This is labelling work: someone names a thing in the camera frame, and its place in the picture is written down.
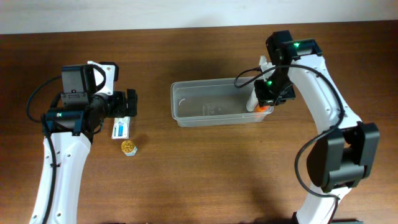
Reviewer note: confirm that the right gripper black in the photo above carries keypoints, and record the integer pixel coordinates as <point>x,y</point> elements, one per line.
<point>270,98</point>

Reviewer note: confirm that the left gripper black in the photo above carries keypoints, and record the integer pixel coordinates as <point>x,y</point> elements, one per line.
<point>123,104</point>

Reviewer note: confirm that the white Panadol box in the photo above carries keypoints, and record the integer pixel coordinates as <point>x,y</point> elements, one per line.
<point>121,128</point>

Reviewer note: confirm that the Tiger Balm jar gold lid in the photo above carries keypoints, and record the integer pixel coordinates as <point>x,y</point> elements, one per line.
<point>128,148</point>

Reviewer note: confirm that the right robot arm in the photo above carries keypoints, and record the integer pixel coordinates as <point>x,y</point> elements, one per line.
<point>343,151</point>

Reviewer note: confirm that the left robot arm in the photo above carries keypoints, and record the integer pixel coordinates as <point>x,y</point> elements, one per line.
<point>75,116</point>

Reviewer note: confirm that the orange tube white cap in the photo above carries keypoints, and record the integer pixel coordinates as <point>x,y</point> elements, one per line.
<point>261,109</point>

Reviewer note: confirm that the clear plastic container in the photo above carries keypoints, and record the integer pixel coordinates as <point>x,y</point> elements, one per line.
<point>212,102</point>

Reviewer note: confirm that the white spray bottle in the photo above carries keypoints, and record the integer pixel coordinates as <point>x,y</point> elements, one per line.
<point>252,102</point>

